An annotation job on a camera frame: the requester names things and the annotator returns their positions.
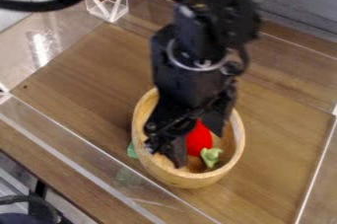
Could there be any black clamp base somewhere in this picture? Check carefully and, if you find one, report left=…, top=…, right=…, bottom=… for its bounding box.
left=27, top=192, right=73, bottom=224

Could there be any clear acrylic tray wall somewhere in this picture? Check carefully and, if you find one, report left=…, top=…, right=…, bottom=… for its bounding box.
left=0, top=0, right=337, bottom=224

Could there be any wooden brown bowl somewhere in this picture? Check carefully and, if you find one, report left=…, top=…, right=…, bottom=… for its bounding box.
left=131, top=88, right=246, bottom=188

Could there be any clear acrylic corner bracket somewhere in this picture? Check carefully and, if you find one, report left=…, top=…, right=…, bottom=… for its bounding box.
left=85, top=0, right=129, bottom=23

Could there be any red plush strawberry toy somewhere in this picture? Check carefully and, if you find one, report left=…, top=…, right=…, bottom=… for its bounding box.
left=183, top=118, right=223, bottom=170

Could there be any green block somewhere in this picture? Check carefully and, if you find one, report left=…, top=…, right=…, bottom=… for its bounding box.
left=126, top=142, right=138, bottom=160

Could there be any black cable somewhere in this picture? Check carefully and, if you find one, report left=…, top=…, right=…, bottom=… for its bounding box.
left=0, top=194, right=62, bottom=224

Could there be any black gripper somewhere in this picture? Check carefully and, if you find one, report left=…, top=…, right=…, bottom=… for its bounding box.
left=143, top=77, right=237, bottom=169

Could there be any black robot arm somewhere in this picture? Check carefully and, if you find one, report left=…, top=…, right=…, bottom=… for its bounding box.
left=0, top=0, right=262, bottom=168

